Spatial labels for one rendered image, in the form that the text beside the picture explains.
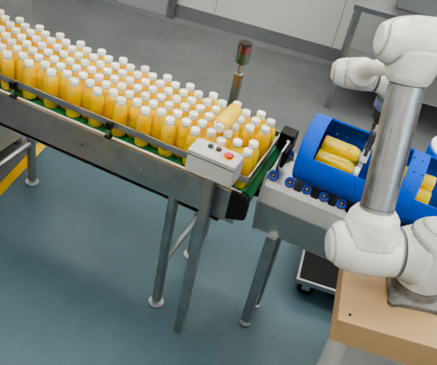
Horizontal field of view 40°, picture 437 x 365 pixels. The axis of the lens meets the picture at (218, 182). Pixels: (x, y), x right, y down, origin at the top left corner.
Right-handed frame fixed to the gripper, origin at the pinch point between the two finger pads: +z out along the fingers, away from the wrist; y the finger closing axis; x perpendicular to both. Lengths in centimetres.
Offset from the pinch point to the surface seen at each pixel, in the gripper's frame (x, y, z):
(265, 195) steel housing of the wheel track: 31.4, -13.3, 29.3
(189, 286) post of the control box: 50, -31, 81
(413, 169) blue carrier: -18.3, -7.6, -5.2
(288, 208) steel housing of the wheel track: 20.6, -13.8, 30.7
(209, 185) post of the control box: 51, -31, 22
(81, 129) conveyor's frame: 116, -23, 27
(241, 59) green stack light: 68, 33, -3
